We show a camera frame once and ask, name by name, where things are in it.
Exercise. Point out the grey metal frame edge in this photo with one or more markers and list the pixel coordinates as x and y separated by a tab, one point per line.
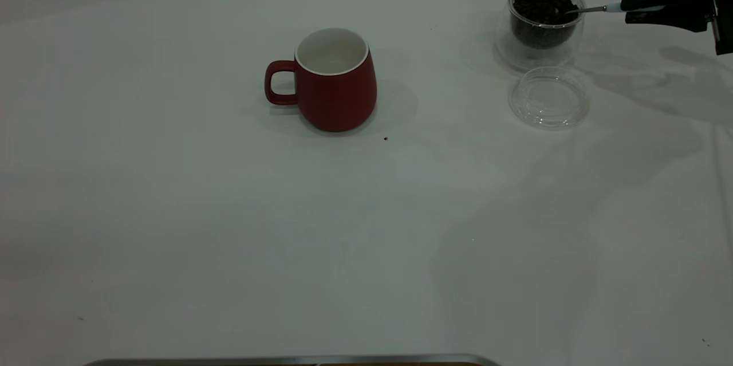
286	360

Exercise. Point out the red ceramic mug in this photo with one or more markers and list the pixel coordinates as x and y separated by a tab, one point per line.
338	97

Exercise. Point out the clear round glass lid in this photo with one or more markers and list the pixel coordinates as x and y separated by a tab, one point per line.
550	102

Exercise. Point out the dark coffee beans pile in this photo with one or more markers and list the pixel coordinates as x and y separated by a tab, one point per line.
538	16

